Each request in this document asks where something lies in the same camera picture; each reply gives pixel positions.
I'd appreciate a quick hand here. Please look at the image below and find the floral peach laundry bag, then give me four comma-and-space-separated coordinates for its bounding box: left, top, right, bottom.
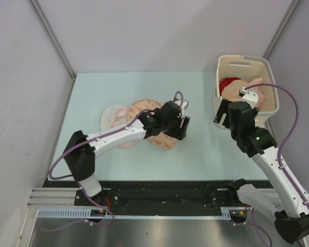
126, 98, 190, 149

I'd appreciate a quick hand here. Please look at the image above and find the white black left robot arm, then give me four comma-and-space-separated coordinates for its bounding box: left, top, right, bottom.
63, 99, 190, 206

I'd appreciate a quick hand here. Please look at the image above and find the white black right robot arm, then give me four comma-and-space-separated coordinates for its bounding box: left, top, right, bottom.
214, 99, 309, 244

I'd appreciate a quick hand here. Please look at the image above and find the beige bra in basket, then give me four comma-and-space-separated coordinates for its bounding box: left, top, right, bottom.
221, 79, 250, 102

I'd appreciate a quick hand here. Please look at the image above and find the white mesh bag pink trim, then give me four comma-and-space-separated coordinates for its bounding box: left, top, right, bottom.
110, 108, 138, 148

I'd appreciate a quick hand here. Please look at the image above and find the cream plastic laundry basket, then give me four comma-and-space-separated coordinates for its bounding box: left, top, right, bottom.
213, 55, 280, 127

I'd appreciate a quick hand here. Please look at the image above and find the red garment in basket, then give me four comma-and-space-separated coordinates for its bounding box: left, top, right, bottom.
219, 77, 240, 95

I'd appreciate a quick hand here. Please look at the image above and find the pink garment in basket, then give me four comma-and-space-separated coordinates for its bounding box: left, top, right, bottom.
248, 77, 266, 111

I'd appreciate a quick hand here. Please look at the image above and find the white round mesh pad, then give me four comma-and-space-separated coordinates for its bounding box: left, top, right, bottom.
99, 105, 128, 131

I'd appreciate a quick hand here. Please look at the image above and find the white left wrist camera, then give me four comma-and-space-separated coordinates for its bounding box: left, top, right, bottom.
173, 99, 189, 116

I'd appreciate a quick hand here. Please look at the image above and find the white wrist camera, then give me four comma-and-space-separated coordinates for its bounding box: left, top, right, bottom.
173, 99, 189, 116
239, 87, 260, 111

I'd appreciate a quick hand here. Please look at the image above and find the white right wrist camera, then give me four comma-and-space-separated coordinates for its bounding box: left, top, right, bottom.
239, 87, 260, 111

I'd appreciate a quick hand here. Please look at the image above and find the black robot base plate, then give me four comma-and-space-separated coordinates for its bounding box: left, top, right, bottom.
42, 180, 272, 209

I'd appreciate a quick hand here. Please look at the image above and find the white slotted cable duct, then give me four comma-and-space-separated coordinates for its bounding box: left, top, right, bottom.
38, 207, 251, 219

